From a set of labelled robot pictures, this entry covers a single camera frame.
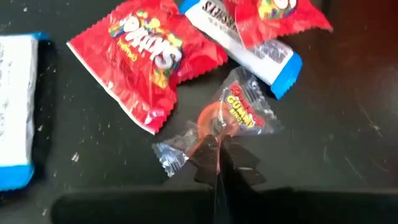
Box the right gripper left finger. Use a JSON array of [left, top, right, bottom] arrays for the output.
[[51, 136, 220, 224]]

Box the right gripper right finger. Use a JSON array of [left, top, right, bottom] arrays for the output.
[[222, 136, 398, 224]]

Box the clear red gummy pack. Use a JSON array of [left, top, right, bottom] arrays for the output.
[[151, 65, 284, 178]]

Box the red Skittles candy pack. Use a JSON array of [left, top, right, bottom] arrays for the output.
[[222, 0, 333, 50], [66, 0, 229, 136]]

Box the black table mat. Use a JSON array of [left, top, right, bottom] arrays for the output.
[[0, 0, 398, 224]]

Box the white blue Hershey's bar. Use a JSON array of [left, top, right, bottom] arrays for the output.
[[178, 0, 303, 100], [0, 32, 50, 192]]

